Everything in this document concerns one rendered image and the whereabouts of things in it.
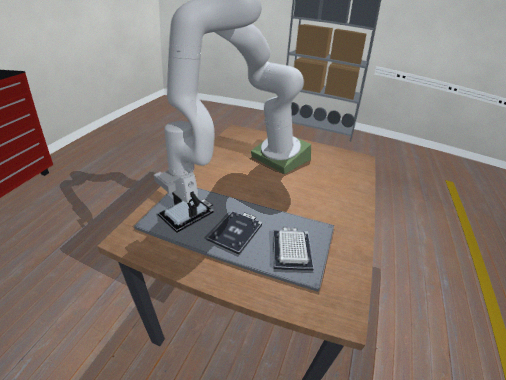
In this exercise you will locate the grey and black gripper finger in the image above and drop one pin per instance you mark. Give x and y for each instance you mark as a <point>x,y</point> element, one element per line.
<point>192,211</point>
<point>176,199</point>

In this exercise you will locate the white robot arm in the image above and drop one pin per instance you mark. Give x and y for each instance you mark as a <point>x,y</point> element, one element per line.
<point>226,18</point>

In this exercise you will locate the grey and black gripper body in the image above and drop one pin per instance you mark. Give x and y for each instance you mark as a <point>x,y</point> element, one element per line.
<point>185,185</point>

